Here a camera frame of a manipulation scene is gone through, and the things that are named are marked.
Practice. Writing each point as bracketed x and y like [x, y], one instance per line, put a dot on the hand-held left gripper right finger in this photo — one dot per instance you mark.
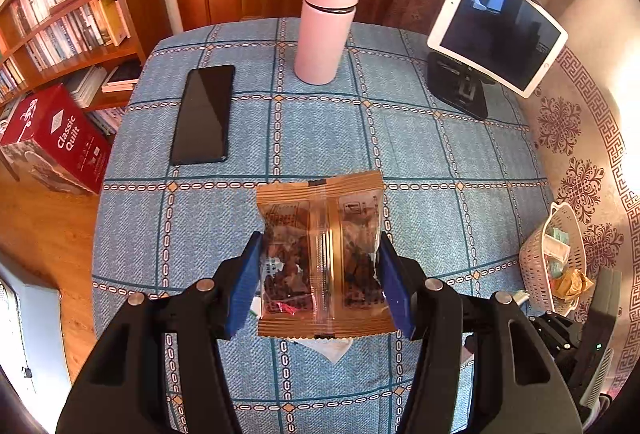
[395, 294]

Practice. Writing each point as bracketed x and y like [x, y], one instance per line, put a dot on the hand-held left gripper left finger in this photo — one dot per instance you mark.
[245, 289]

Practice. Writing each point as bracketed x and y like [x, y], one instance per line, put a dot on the tan crinkled snack packet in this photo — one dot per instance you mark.
[575, 285]

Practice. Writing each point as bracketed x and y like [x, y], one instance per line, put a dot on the light green snack packet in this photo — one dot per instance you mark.
[557, 270]
[561, 234]

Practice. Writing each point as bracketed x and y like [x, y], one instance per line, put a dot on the white perforated plastic basket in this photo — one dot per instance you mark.
[532, 259]

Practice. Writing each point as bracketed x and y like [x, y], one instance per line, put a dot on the brown snack packet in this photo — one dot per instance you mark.
[320, 214]

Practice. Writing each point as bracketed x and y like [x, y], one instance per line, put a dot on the blue checked tablecloth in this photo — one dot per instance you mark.
[450, 163]

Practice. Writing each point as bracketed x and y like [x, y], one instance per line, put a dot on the black smartphone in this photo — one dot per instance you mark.
[202, 113]

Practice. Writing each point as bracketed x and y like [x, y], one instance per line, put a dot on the maroon patterned curtain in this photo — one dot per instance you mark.
[575, 123]

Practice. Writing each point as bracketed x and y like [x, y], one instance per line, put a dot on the black tablet stand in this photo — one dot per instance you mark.
[450, 83]

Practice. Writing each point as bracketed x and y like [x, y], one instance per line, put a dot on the white cabinet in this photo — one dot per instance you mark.
[30, 339]

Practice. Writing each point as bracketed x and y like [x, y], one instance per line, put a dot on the red cardboard box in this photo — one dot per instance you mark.
[55, 133]

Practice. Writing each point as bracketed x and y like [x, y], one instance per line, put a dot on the pink insulated bottle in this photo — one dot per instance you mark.
[325, 28]

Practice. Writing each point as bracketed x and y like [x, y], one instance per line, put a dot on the white tablet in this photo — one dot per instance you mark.
[495, 23]

